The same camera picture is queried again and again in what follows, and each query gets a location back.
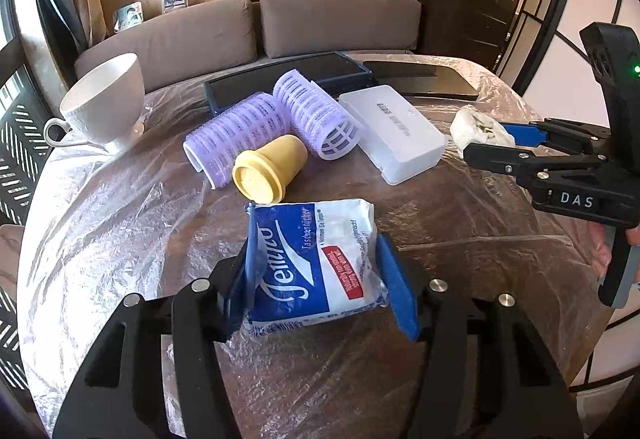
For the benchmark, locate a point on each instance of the white ceramic cup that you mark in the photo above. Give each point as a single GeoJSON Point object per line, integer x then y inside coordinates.
{"type": "Point", "coordinates": [103, 109]}

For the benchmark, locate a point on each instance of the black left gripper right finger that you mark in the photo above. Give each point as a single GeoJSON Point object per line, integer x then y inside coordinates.
{"type": "Point", "coordinates": [486, 372]}

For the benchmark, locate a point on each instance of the brown sofa cushion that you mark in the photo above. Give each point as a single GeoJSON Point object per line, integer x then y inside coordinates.
{"type": "Point", "coordinates": [295, 27]}
{"type": "Point", "coordinates": [188, 43]}

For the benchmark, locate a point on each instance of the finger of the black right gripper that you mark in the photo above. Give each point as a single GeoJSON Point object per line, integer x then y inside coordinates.
{"type": "Point", "coordinates": [530, 163]}
{"type": "Point", "coordinates": [566, 136]}

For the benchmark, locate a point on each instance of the transparent plastic table cover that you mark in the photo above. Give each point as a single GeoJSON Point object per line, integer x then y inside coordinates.
{"type": "Point", "coordinates": [101, 227]}

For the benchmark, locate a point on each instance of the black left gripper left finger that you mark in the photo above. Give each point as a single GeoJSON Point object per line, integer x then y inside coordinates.
{"type": "Point", "coordinates": [118, 390]}

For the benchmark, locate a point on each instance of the left brown sofa cushion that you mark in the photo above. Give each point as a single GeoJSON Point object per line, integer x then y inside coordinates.
{"type": "Point", "coordinates": [188, 43]}

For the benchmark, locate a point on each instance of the blue white tissue pack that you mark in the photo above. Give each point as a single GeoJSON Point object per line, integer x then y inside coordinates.
{"type": "Point", "coordinates": [310, 263]}

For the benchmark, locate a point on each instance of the black tablet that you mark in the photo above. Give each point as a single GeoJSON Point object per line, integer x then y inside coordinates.
{"type": "Point", "coordinates": [413, 79]}

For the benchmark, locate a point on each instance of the white paper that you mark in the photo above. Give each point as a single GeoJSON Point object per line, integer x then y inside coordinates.
{"type": "Point", "coordinates": [471, 126]}

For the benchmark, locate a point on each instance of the right hand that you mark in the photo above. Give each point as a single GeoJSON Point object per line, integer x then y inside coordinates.
{"type": "Point", "coordinates": [601, 253]}

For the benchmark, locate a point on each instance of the white translucent plastic box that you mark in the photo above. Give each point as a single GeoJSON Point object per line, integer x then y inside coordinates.
{"type": "Point", "coordinates": [399, 140]}

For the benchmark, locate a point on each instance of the purple split hair roller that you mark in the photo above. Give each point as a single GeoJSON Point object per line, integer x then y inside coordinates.
{"type": "Point", "coordinates": [327, 129]}

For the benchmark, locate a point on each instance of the leftmost photo print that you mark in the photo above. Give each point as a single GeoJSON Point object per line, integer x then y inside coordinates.
{"type": "Point", "coordinates": [128, 16]}

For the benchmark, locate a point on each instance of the dark blue tablet case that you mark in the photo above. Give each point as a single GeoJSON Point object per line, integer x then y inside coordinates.
{"type": "Point", "coordinates": [334, 72]}

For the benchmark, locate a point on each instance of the right brown sofa cushion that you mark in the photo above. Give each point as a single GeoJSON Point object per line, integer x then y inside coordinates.
{"type": "Point", "coordinates": [295, 27]}

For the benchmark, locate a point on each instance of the yellow plastic cup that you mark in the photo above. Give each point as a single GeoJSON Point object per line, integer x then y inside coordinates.
{"type": "Point", "coordinates": [262, 175]}

